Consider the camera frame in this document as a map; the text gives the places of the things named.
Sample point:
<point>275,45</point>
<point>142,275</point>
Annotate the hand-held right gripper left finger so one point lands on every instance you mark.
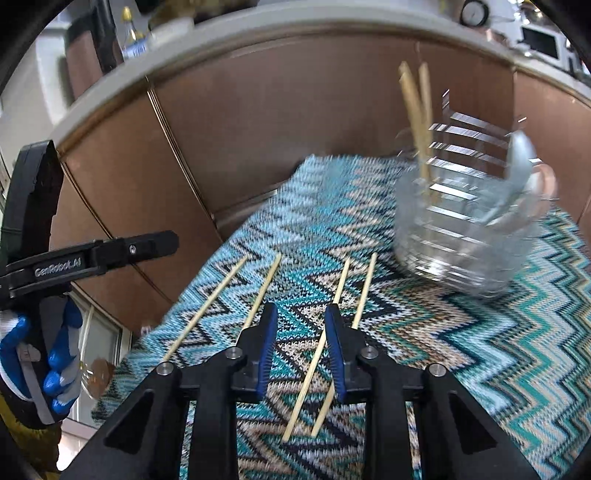
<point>268,350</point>

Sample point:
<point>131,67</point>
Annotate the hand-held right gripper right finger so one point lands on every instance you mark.
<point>334,355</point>

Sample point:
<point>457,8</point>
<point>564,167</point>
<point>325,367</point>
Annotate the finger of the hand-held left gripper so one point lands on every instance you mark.
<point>138,247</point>

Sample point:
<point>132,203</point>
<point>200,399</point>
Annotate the bamboo chopstick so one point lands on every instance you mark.
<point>425,97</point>
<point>418,129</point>
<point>263,288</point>
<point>304,392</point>
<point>408,97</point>
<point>364,290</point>
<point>207,307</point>

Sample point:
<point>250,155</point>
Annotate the clear plastic utensil holder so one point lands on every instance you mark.
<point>461,244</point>

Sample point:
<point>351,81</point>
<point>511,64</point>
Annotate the white ceramic spoon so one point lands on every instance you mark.
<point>519,161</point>

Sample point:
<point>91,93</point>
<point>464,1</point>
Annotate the person's left hand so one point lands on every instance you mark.
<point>64,350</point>

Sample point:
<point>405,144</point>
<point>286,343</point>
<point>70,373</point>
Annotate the white countertop appliance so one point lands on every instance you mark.
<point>48,83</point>

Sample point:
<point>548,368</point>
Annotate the round glass dish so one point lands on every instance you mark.
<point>98,376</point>

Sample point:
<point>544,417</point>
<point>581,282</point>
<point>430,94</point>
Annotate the zigzag woven cloth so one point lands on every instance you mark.
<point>485,323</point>

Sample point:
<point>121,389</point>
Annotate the copper electric kettle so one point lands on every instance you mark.
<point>85,55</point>

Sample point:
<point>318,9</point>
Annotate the clear bottle blue label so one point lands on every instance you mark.
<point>133,37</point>

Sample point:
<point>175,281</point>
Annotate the round white dial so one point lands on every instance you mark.
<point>473,11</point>

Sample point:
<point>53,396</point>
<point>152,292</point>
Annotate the white microwave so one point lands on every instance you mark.
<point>542,44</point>

